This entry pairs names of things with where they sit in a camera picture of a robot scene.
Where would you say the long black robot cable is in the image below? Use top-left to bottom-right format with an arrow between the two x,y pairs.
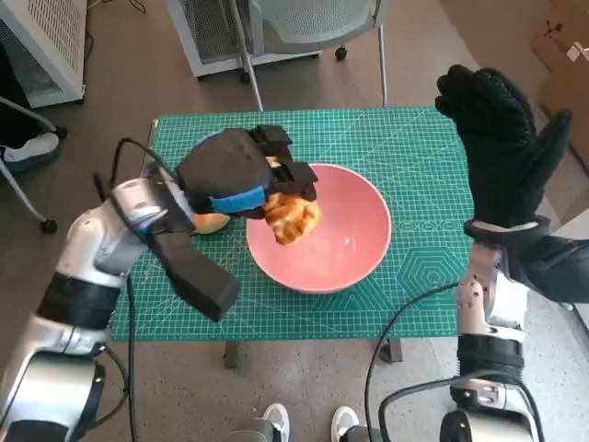
364,281 -> 461,442

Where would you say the orange striped toy bread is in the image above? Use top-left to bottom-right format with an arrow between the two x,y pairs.
262,155 -> 322,247

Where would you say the grey mesh chair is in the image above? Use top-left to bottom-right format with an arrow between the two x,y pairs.
227,0 -> 390,111

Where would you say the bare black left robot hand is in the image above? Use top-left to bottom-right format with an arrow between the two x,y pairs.
176,123 -> 319,222

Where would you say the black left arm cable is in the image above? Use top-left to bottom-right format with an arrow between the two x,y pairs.
94,136 -> 180,442

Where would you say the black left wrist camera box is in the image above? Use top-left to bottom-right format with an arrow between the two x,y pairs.
147,227 -> 241,323

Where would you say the brown cardboard box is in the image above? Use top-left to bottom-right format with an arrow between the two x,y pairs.
531,17 -> 589,171

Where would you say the white perforated metal cabinet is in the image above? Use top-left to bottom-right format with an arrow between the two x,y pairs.
0,0 -> 88,108

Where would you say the person's white shoe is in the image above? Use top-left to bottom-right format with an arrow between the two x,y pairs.
0,131 -> 61,174

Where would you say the person's leg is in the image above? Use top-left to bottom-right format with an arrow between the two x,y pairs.
0,39 -> 50,148

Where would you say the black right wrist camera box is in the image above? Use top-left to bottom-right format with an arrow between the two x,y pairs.
499,223 -> 589,305

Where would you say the round toy bread bun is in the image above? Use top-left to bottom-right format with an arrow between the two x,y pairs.
192,212 -> 230,236

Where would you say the green cutting mat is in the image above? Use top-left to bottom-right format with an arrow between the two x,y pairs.
111,106 -> 475,343

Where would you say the black table leg bracket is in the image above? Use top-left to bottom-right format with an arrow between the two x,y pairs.
379,338 -> 404,365

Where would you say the white cabinet on casters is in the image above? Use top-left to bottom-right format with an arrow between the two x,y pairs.
165,0 -> 323,79

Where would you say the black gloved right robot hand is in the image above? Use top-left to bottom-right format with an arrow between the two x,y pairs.
434,64 -> 574,229

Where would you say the pink bowl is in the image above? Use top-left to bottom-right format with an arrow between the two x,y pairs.
246,162 -> 393,296

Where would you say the looped black robot cable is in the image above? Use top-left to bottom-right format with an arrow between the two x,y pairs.
377,373 -> 547,442

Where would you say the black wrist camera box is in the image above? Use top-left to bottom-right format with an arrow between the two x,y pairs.
499,223 -> 589,305
147,227 -> 241,323

